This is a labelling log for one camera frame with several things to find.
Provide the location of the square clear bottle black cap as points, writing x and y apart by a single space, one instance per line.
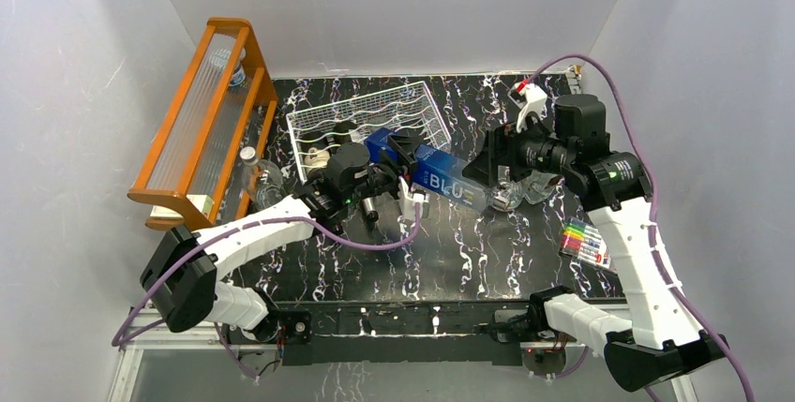
538 186

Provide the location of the clear bottle silver cap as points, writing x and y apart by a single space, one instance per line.
265 183

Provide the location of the white wire wine rack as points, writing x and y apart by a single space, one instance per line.
408 109

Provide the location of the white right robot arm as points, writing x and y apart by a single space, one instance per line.
661 339

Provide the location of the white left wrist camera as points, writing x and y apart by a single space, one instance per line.
413 200

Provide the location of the aluminium frame rail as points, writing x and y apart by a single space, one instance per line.
314 333

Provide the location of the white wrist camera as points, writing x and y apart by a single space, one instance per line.
413 200
529 97

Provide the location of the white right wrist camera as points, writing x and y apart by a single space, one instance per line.
529 97

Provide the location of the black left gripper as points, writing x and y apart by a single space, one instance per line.
405 149

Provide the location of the round clear bottle white cap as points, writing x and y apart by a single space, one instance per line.
506 196

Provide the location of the dark wine bottle brown label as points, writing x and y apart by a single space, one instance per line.
347 131

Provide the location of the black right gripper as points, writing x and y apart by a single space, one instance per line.
502 148

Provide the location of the orange wooden shelf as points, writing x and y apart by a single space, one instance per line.
193 175

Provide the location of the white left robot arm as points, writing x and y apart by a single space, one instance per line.
184 278

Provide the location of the pack of coloured markers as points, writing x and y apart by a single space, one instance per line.
582 241

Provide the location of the plastic water bottle on shelf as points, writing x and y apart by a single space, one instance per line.
220 58

